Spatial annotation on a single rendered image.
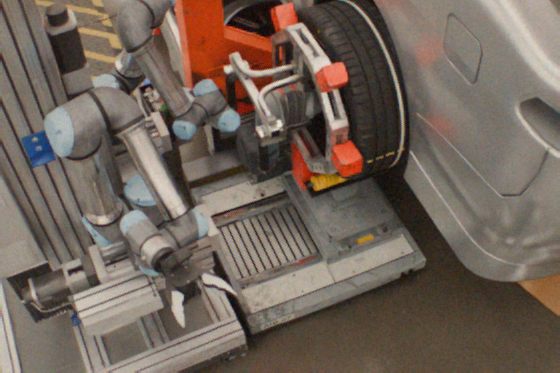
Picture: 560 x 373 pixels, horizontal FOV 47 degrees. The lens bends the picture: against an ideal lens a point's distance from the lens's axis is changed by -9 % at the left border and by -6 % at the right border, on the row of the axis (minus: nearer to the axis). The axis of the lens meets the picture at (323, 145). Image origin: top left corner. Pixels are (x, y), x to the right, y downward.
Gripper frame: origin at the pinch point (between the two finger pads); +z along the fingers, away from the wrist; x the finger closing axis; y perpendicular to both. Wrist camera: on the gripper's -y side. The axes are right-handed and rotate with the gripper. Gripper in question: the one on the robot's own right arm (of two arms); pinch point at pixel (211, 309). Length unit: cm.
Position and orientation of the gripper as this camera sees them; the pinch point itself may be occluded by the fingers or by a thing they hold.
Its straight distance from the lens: 156.2
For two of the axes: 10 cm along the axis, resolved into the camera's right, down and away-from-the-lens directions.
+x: -7.3, 3.9, -5.6
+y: -1.3, 7.3, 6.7
